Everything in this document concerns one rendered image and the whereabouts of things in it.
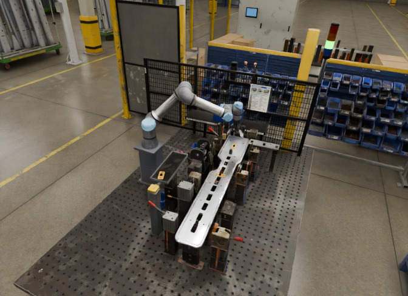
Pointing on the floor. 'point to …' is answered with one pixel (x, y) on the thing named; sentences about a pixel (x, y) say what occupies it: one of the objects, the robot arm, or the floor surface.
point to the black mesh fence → (221, 95)
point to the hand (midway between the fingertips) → (235, 136)
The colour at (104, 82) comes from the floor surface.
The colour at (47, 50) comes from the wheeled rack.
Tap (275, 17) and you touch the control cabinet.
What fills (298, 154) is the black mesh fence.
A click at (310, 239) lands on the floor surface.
